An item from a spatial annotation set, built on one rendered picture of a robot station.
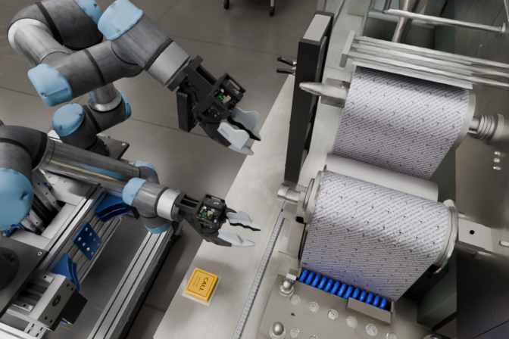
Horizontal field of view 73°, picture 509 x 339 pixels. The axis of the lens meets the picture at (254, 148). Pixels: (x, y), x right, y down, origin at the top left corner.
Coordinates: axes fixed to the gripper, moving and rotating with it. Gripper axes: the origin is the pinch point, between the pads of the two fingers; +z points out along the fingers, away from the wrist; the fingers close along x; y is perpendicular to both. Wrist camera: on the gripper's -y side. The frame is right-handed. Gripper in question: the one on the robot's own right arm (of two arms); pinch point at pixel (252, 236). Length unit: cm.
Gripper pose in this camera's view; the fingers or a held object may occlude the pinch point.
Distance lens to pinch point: 87.3
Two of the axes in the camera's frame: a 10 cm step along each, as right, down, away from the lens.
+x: 3.6, -7.0, 6.1
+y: 0.0, -6.6, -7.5
